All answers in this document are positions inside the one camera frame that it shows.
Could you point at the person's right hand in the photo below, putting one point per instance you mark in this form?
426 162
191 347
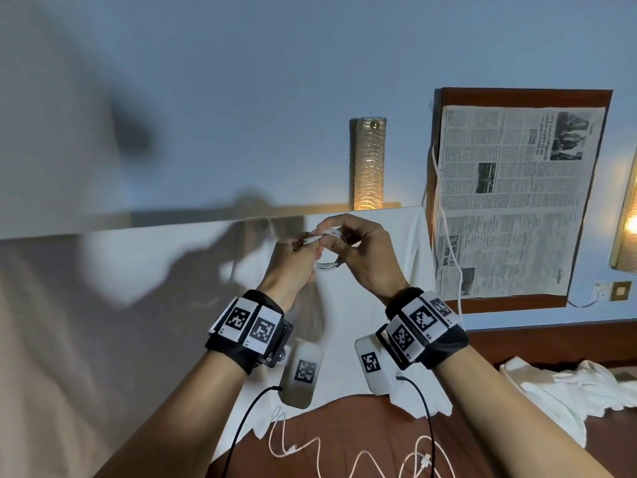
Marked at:
375 258

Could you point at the person's left hand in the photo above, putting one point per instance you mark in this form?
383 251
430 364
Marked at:
288 266

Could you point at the person's right fingers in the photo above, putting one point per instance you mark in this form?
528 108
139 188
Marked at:
343 222

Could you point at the person's left fingers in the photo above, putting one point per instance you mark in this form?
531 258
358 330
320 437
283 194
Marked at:
309 249

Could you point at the person's right forearm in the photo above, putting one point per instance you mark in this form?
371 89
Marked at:
502 423

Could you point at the person's left forearm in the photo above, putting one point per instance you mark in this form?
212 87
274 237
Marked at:
174 418

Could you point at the black wristband with marker tags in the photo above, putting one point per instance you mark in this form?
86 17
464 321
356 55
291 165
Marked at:
249 326
423 326

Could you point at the white bed sheet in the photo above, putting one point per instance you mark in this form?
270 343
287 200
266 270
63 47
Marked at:
199 253

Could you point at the newspaper sheet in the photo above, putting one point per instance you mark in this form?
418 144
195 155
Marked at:
517 204

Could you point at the crumpled white cloth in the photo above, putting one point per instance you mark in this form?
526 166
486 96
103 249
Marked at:
562 388

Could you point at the textured glass wall lamp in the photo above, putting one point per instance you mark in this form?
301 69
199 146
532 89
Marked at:
370 164

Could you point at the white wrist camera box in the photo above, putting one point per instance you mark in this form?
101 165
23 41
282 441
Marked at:
371 365
303 373

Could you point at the brown wooden wall board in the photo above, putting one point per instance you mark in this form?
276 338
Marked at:
522 96

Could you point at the brown wooden wall panel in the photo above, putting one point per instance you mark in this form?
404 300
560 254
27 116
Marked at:
557 343

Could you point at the white wall socket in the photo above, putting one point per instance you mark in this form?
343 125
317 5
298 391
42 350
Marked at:
603 291

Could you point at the lit wall lamp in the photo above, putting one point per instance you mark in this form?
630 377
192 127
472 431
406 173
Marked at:
628 223

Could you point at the brass wall switch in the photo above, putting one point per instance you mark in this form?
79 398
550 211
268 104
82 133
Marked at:
621 290

